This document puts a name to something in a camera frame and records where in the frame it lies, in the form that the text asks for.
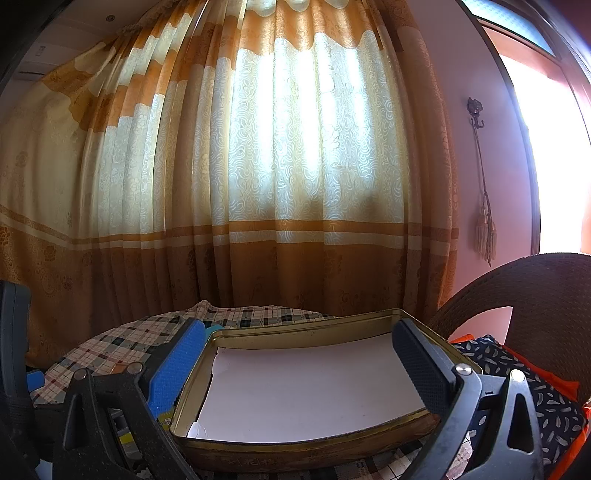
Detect white paper liner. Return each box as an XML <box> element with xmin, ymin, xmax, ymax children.
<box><xmin>187</xmin><ymin>333</ymin><xmax>428</xmax><ymax>439</ymax></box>

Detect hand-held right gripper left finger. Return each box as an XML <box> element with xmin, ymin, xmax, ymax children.
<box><xmin>52</xmin><ymin>318</ymin><xmax>207</xmax><ymax>480</ymax></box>

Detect dark metal wall hook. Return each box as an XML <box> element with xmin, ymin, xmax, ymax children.
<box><xmin>466</xmin><ymin>97</ymin><xmax>485</xmax><ymax>127</ymax></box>

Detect cream and orange patterned curtain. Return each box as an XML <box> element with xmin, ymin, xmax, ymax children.
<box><xmin>0</xmin><ymin>0</ymin><xmax>462</xmax><ymax>365</ymax></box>

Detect tasselled curtain tieback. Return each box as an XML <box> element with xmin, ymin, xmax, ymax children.
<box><xmin>471</xmin><ymin>124</ymin><xmax>498</xmax><ymax>267</ymax></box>

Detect round table, plaid cloth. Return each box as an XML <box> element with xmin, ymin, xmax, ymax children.
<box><xmin>30</xmin><ymin>300</ymin><xmax>472</xmax><ymax>480</ymax></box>

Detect white air conditioner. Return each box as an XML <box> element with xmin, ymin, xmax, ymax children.
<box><xmin>14</xmin><ymin>39</ymin><xmax>70</xmax><ymax>79</ymax></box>

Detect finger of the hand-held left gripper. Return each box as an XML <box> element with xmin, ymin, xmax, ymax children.
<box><xmin>0</xmin><ymin>279</ymin><xmax>37</xmax><ymax>462</ymax></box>

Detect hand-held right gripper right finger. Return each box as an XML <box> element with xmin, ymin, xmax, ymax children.
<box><xmin>392</xmin><ymin>318</ymin><xmax>546</xmax><ymax>480</ymax></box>

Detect gold rectangular tin box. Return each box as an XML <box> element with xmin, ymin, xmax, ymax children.
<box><xmin>168</xmin><ymin>308</ymin><xmax>483</xmax><ymax>474</ymax></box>

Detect dark feather-print cushion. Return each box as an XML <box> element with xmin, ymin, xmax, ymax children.
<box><xmin>450</xmin><ymin>333</ymin><xmax>591</xmax><ymax>480</ymax></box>

